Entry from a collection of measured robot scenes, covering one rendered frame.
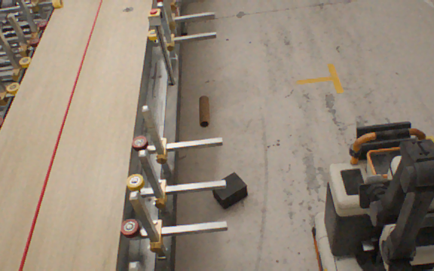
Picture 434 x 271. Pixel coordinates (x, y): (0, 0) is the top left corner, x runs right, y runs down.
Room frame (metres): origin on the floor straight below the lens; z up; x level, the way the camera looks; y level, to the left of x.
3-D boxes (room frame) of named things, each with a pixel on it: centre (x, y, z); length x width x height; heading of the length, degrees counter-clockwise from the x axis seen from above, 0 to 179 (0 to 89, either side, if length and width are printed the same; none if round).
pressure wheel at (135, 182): (1.30, 0.43, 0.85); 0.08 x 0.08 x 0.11
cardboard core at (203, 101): (2.63, 0.09, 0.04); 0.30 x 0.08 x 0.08; 174
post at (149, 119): (1.50, 0.31, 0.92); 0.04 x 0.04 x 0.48; 84
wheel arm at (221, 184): (1.28, 0.23, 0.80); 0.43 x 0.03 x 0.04; 84
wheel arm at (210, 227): (1.03, 0.26, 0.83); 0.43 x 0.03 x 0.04; 84
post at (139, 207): (1.00, 0.36, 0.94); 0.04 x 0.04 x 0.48; 84
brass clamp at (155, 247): (1.02, 0.35, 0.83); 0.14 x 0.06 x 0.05; 174
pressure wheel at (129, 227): (1.05, 0.45, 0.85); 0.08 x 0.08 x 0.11
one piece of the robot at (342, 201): (1.08, -0.74, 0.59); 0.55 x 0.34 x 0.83; 84
